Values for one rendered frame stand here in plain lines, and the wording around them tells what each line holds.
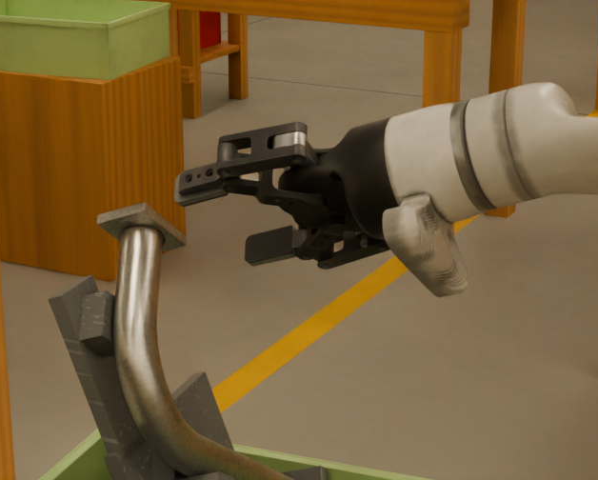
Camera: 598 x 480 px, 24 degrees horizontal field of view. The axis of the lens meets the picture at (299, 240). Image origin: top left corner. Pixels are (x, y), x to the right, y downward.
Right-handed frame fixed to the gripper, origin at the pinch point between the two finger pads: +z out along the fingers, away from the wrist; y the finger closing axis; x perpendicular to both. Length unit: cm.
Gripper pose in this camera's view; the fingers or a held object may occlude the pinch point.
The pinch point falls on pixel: (220, 221)
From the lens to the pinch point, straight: 94.9
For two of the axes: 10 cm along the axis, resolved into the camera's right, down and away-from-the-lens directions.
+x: -0.2, 8.7, -4.9
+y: -4.7, -4.4, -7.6
